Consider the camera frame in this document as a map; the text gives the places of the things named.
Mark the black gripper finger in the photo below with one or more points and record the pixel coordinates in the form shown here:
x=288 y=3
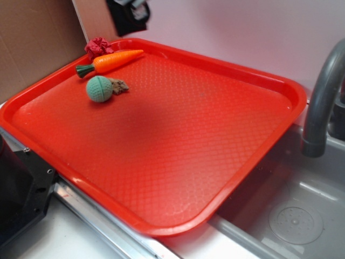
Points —
x=114 y=6

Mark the black box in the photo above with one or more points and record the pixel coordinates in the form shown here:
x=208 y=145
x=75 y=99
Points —
x=129 y=19

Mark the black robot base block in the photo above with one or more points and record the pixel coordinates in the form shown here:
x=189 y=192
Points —
x=27 y=183

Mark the red crumpled paper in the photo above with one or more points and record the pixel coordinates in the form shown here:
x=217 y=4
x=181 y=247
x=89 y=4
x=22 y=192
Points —
x=97 y=47

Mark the orange toy carrot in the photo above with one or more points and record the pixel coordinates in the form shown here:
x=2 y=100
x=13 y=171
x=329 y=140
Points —
x=108 y=62

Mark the brown crumpled lump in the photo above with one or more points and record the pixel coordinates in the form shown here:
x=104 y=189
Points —
x=118 y=86

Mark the green textured ball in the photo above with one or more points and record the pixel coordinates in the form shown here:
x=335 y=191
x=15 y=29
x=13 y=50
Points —
x=99 y=89

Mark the brown cardboard panel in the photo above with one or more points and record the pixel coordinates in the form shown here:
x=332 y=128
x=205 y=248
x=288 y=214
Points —
x=39 y=37

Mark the red plastic tray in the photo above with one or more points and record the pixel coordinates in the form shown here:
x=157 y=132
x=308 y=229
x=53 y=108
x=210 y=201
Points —
x=165 y=155

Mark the grey faucet spout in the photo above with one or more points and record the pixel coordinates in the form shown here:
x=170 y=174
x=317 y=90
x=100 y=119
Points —
x=325 y=114

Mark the grey plastic sink basin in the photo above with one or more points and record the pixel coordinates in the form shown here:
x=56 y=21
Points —
x=289 y=206

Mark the silver metal rail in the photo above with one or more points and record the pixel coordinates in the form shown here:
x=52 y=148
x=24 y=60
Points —
x=76 y=227

